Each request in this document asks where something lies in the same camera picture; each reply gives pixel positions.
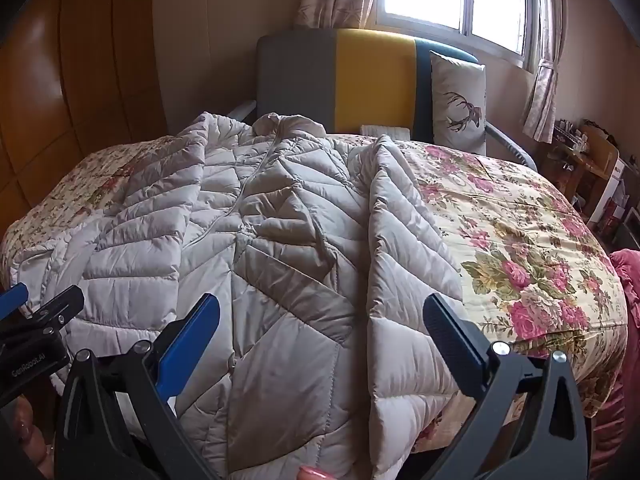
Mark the wooden wardrobe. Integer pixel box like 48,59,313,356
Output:
0,0,169,241

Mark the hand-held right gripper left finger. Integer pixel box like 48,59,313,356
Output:
54,292,223,480

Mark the deer print pillow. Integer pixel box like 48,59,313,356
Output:
429,50,489,156

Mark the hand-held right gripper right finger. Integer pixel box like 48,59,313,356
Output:
422,292,591,480

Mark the grey and yellow headboard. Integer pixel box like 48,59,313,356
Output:
225,27,539,172

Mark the white box with red print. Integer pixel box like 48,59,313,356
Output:
587,157,632,233

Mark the floral bedspread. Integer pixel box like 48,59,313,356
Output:
0,132,630,461

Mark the cardboard box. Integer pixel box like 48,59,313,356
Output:
580,124,621,188

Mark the white quilted down jacket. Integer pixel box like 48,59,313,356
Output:
10,111,465,480

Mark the wooden side table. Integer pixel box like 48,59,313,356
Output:
537,120,608,213

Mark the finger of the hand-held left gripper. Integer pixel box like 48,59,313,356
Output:
0,282,30,318
0,285,85,345

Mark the pink ruffled cloth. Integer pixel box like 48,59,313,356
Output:
589,247,640,473

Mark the person's left hand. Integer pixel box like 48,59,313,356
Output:
10,394,57,480

